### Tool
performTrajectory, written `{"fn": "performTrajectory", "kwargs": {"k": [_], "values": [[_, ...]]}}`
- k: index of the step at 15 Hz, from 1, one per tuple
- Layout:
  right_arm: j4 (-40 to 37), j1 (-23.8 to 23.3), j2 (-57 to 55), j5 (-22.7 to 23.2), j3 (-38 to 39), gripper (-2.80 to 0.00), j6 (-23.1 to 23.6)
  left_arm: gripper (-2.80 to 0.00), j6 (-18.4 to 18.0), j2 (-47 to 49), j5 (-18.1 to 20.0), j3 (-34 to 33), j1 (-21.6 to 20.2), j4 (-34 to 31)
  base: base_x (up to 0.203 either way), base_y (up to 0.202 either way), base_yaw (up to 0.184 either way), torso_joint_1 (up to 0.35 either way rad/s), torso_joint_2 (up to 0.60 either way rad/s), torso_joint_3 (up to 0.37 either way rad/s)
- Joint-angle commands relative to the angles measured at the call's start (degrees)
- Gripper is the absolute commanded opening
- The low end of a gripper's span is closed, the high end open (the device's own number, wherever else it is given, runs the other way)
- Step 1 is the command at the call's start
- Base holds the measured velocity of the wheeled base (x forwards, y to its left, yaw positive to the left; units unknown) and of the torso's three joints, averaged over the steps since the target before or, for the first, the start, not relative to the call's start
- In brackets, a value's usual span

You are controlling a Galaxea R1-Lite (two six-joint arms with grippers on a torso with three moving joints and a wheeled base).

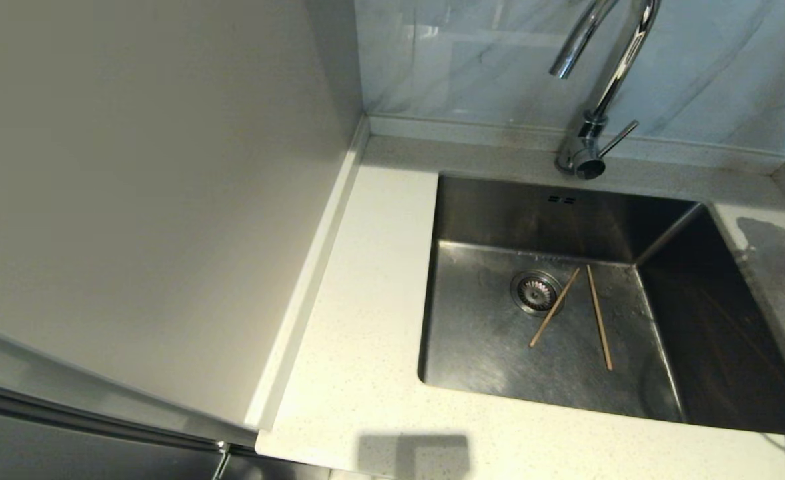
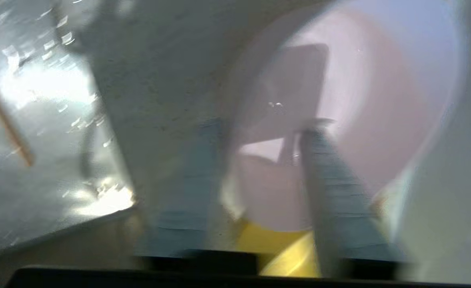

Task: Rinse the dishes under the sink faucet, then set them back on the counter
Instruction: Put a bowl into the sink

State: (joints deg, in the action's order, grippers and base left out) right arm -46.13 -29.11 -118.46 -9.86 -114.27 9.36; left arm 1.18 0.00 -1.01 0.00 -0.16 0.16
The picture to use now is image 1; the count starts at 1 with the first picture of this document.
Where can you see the wooden chopstick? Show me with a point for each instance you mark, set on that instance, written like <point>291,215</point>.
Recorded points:
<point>552,311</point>
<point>600,320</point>

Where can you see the stainless steel sink basin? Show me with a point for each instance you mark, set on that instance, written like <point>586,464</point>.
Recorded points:
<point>485,346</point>

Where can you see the chrome gooseneck faucet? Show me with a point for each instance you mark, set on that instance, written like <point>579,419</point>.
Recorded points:
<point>592,136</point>

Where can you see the round metal drain strainer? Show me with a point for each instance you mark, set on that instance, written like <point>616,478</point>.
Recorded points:
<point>532,292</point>

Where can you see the grey tall cabinet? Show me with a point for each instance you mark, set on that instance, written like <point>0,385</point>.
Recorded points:
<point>132,200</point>

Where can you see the chrome cabinet rail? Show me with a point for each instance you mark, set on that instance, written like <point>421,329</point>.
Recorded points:
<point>99,418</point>

